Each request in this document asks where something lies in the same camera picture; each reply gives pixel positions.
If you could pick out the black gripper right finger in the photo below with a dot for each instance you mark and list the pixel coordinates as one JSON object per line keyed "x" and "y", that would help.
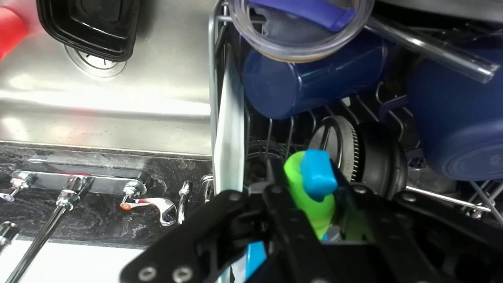
{"x": 435, "y": 246}

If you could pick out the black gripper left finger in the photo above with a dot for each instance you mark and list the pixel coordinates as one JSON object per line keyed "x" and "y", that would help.
{"x": 210, "y": 246}

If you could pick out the stainless steel sink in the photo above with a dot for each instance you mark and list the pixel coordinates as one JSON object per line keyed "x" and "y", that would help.
{"x": 105, "y": 104}

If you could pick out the small chrome faucet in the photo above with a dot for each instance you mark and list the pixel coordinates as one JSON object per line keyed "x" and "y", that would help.
{"x": 150, "y": 202}

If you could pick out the black round ribbed lid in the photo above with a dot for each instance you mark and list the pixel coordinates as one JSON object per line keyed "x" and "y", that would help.
{"x": 378, "y": 162}

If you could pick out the black dish rack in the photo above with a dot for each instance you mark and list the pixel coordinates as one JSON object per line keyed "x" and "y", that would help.
{"x": 252, "y": 151}

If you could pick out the white square plate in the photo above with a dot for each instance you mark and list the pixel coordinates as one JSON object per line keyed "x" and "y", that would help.
{"x": 229, "y": 131}

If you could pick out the large dark blue cup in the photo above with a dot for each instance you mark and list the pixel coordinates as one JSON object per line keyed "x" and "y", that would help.
{"x": 461, "y": 115}

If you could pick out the chrome gooseneck faucet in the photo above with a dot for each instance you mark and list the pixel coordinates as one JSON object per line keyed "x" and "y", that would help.
{"x": 64, "y": 198}

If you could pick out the dark blue mug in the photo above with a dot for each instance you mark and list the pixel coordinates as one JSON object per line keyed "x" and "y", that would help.
{"x": 304, "y": 79}

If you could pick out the clear round lid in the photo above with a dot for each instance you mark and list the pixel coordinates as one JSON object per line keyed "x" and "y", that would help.
{"x": 301, "y": 47}

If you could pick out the black plastic food container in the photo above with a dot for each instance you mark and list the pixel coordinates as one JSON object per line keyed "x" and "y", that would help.
{"x": 89, "y": 25}

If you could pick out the red cup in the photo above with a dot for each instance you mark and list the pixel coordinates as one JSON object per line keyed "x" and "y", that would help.
{"x": 12, "y": 29}

